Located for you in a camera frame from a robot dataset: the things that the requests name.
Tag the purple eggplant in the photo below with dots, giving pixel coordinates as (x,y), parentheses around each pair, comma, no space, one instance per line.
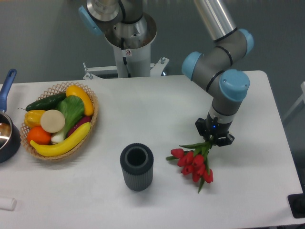
(83,120)

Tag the yellow squash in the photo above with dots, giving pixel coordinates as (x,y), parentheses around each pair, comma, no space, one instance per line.
(79,92)

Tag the blue handled saucepan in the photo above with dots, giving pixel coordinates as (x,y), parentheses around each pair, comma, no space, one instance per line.
(9,134)

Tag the white chair frame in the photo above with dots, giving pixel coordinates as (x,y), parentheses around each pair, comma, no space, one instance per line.
(298,105)

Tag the yellow bell pepper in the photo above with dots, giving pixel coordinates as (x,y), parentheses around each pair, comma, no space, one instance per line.
(33,118)

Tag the green bok choy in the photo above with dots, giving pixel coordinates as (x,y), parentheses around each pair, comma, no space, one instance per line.
(60,120)

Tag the dark green cucumber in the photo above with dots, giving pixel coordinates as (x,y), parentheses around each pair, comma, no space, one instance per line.
(46,103)

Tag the black device at table edge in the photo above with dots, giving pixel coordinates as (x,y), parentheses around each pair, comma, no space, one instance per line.
(297,205)

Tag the yellow banana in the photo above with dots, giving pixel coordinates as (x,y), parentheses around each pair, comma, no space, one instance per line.
(66,145)

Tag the red tulip bouquet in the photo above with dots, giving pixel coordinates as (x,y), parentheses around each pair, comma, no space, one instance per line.
(193,160)

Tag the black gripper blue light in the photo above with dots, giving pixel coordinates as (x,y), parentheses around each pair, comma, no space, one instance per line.
(211,127)

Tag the dark grey ribbed vase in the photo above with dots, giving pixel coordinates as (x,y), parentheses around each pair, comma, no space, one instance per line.
(137,161)

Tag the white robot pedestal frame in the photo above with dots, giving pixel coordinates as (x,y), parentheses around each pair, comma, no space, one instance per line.
(129,63)

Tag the white roll object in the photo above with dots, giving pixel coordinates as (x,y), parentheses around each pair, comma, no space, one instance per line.
(8,204)

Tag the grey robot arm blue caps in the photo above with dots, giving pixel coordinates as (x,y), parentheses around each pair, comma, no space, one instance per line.
(130,32)

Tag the orange fruit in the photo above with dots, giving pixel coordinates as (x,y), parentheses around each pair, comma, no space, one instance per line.
(39,135)

